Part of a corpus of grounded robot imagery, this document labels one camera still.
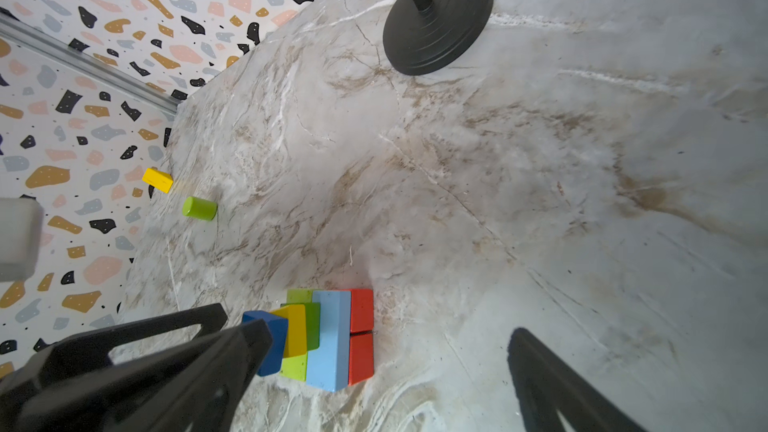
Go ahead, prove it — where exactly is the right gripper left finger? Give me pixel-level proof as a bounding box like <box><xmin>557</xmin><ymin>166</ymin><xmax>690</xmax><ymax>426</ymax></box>
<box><xmin>17</xmin><ymin>320</ymin><xmax>272</xmax><ymax>431</ymax></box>

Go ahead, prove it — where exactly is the small green cube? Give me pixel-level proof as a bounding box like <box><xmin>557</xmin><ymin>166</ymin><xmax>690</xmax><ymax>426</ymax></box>
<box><xmin>304</xmin><ymin>302</ymin><xmax>321</xmax><ymax>351</ymax></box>

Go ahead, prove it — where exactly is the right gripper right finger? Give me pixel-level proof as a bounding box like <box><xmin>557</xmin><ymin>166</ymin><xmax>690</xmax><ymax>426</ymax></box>
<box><xmin>507</xmin><ymin>328</ymin><xmax>643</xmax><ymax>432</ymax></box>

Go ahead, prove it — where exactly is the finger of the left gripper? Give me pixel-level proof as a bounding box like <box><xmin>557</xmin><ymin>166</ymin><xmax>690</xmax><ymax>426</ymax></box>
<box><xmin>1</xmin><ymin>304</ymin><xmax>227</xmax><ymax>408</ymax></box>

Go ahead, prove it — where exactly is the black round microphone stand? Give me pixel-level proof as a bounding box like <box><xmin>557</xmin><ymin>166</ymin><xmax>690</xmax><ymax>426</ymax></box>
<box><xmin>383</xmin><ymin>0</ymin><xmax>494</xmax><ymax>76</ymax></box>

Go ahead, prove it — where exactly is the lime green block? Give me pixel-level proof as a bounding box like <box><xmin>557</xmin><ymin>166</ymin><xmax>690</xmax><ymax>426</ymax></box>
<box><xmin>280</xmin><ymin>289</ymin><xmax>313</xmax><ymax>382</ymax></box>

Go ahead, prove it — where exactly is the green cylinder block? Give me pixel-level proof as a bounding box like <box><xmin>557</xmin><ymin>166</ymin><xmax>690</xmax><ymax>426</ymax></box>
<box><xmin>182</xmin><ymin>196</ymin><xmax>218</xmax><ymax>221</ymax></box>

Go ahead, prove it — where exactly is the small yellow cube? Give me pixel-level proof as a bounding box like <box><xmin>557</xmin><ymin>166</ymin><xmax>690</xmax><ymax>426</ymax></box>
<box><xmin>271</xmin><ymin>304</ymin><xmax>308</xmax><ymax>358</ymax></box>

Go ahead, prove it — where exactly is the blue number seven cube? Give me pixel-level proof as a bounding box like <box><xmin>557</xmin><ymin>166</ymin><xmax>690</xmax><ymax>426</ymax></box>
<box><xmin>242</xmin><ymin>311</ymin><xmax>289</xmax><ymax>377</ymax></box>

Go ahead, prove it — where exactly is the yellow flat rectangular block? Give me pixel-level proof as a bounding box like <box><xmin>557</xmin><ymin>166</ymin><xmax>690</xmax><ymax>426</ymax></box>
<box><xmin>142</xmin><ymin>168</ymin><xmax>174</xmax><ymax>193</ymax></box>

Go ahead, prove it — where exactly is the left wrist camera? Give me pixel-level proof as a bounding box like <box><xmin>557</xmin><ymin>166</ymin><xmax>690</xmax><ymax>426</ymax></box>
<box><xmin>0</xmin><ymin>198</ymin><xmax>44</xmax><ymax>282</ymax></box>

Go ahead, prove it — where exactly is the red rectangular block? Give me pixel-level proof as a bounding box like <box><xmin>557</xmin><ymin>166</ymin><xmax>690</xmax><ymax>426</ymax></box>
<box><xmin>348</xmin><ymin>332</ymin><xmax>375</xmax><ymax>386</ymax></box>
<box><xmin>349</xmin><ymin>288</ymin><xmax>374</xmax><ymax>335</ymax></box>

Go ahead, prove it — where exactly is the light blue block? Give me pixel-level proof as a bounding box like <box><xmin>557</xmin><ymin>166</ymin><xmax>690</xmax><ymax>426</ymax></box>
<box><xmin>306</xmin><ymin>290</ymin><xmax>351</xmax><ymax>392</ymax></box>

